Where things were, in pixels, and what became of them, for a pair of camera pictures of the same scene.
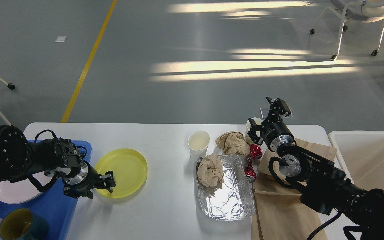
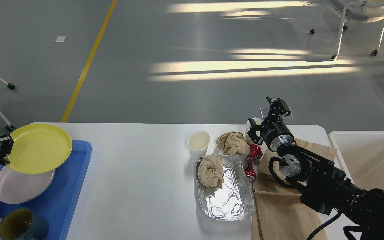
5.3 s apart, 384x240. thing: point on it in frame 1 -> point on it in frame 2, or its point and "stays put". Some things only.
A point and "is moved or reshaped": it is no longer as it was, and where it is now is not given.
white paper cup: x=198 y=141 stays put
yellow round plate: x=129 y=167 is moved or reshaped
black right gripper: x=276 y=134 stays put
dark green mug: x=20 y=224 stays put
